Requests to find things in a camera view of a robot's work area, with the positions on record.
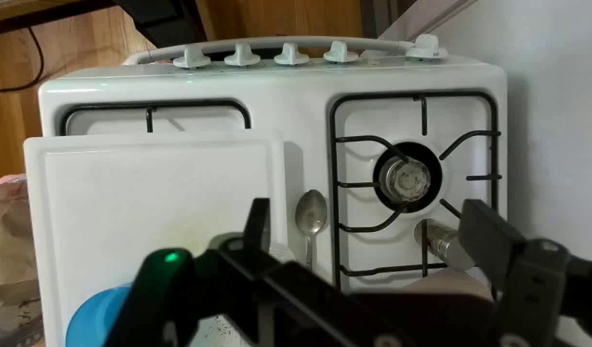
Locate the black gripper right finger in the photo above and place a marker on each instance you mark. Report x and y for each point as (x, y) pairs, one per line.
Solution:
(532, 282)

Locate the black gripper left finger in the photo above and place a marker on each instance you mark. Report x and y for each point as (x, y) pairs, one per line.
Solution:
(295, 289)

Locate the metal spoon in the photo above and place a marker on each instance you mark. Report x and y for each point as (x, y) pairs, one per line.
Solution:
(308, 214)

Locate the white stove knob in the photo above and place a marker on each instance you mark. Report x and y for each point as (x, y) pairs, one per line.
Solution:
(426, 48)
(190, 58)
(341, 52)
(241, 56)
(291, 56)

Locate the black burner grate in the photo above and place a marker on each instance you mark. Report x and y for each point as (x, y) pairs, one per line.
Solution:
(333, 193)
(148, 118)

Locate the blue plastic bowl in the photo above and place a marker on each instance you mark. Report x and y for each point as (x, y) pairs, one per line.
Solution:
(92, 320)

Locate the black robot stand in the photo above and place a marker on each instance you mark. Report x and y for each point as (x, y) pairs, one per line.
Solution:
(165, 20)

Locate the brown paper bag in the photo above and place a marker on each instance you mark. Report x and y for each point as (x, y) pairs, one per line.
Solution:
(7, 243)

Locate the white gas stove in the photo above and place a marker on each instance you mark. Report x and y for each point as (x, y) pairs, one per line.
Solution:
(287, 108)

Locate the round gas burner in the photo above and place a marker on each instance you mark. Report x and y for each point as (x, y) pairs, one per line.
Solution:
(403, 178)

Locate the white plastic cutting board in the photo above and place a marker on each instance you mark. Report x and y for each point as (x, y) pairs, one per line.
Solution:
(146, 193)

